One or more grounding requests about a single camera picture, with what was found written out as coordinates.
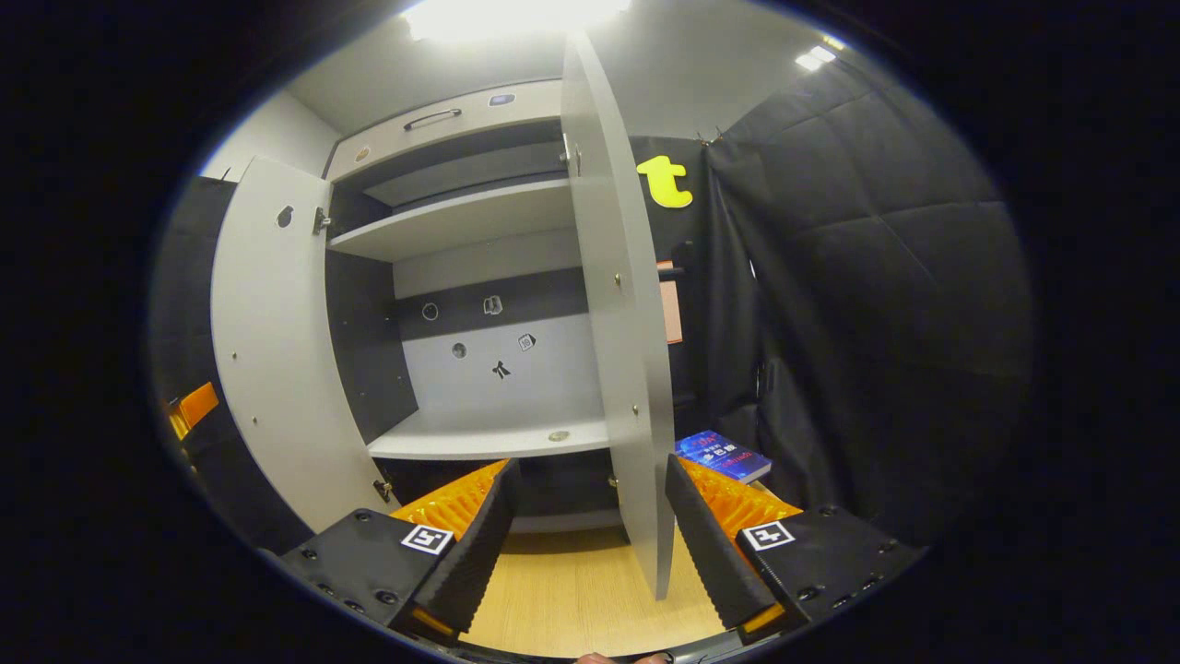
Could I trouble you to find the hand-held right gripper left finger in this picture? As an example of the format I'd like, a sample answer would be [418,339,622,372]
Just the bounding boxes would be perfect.
[277,458,522,637]

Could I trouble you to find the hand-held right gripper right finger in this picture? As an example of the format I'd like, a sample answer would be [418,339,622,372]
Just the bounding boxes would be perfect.
[664,454,927,635]

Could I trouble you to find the grey shoe cabinet door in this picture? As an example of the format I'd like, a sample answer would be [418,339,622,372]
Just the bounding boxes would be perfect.
[560,32,679,600]
[210,155,402,534]

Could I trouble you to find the grey double-door shoe cabinet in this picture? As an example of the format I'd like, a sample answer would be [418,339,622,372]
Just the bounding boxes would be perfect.
[210,32,679,600]

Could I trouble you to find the grey cabinet drawer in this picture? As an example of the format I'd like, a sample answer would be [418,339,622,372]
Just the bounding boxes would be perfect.
[327,80,565,184]

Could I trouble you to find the blue book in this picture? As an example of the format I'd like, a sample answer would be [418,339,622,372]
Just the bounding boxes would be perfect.
[675,430,773,485]

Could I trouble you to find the black backdrop cloth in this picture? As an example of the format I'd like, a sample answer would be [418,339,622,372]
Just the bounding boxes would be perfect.
[152,55,1033,554]

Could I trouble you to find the long ceiling light panel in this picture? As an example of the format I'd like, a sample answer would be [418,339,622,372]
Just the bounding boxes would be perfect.
[401,0,632,42]

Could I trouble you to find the small ceiling light panel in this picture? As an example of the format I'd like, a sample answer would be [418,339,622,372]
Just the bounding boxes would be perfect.
[795,35,844,72]

